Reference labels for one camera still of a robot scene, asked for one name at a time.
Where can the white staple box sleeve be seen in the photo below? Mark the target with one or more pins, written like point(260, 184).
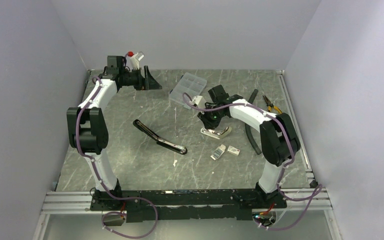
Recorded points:
point(233, 150)

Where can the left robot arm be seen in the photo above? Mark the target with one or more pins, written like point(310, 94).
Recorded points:
point(87, 129)

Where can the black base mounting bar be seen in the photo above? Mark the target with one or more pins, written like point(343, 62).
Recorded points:
point(148, 205)

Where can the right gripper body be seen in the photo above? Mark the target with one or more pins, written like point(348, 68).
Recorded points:
point(212, 118)

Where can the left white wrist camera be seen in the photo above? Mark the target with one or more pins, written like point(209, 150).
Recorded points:
point(135, 59)

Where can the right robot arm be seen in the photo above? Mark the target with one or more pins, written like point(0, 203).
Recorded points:
point(278, 137)

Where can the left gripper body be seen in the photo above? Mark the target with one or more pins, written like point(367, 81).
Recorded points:
point(134, 79)

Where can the yellow handled pliers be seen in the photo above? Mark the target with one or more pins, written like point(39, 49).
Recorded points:
point(270, 106)

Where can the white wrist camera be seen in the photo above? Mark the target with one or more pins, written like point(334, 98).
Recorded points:
point(199, 102)
point(135, 59)

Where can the clear plastic organizer box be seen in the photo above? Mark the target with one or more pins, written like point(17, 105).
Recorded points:
point(189, 83)

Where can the staple tray with staples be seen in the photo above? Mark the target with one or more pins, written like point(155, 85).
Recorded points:
point(218, 152)

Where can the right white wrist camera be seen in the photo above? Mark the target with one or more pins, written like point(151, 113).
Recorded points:
point(199, 102)

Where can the aluminium extrusion rail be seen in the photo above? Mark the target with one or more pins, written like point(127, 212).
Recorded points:
point(79, 202)

